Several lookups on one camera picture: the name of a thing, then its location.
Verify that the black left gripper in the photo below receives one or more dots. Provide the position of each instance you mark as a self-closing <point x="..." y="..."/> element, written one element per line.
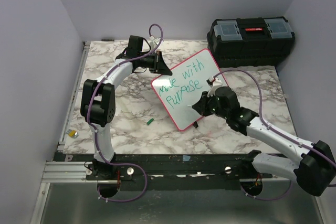
<point x="158" y="65"/>

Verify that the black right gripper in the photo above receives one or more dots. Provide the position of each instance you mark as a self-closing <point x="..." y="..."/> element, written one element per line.
<point x="201" y="106"/>

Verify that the pink framed whiteboard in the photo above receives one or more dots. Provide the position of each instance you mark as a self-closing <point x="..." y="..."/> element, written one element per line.
<point x="185" y="86"/>

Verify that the green marker cap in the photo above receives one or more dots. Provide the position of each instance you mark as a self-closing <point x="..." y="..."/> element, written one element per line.
<point x="150" y="121"/>

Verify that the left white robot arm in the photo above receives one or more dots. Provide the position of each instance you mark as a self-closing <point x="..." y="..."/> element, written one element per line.
<point x="98" y="100"/>

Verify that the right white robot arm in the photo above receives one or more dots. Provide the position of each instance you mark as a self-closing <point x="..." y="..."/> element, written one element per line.
<point x="310" y="165"/>

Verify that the blue tape piece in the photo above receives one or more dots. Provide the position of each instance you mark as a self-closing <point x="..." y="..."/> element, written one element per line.
<point x="186" y="158"/>

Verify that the black plastic toolbox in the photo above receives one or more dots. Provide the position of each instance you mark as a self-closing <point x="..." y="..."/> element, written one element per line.
<point x="250" y="41"/>

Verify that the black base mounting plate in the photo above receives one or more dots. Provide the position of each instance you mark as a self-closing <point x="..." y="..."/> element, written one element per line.
<point x="160" y="172"/>

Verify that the small yellow metal connector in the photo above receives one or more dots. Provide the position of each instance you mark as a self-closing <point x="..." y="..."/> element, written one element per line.
<point x="72" y="133"/>

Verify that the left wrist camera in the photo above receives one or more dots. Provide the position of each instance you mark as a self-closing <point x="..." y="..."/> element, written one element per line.
<point x="153" y="42"/>

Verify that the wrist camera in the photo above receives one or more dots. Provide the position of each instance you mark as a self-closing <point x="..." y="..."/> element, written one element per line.
<point x="153" y="42"/>
<point x="214" y="84"/>

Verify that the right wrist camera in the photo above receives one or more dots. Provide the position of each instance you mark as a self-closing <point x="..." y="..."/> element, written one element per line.
<point x="214" y="84"/>

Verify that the aluminium table edge rail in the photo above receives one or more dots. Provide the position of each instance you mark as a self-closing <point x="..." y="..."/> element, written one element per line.
<point x="58" y="156"/>

